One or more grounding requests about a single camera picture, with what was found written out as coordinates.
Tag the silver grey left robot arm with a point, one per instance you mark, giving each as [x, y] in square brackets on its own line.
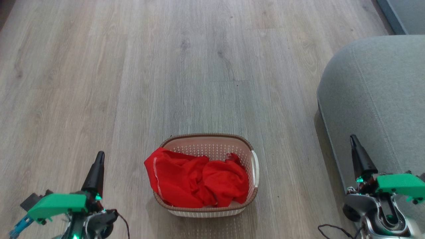
[83, 232]

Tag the red cloth garment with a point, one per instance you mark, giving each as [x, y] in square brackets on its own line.
[196, 181]

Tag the grey fabric sofa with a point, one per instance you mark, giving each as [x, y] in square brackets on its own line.
[378, 99]

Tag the white plastic brown-rimmed laundry basket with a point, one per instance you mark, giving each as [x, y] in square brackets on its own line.
[215, 146]

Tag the dark grey furniture piece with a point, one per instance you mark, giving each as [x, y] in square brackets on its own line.
[403, 15]

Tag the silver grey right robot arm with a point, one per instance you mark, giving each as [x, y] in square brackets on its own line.
[382, 217]

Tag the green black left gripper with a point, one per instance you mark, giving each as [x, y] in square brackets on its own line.
[58, 203]

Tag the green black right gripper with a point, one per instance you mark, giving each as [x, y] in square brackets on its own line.
[400, 184]

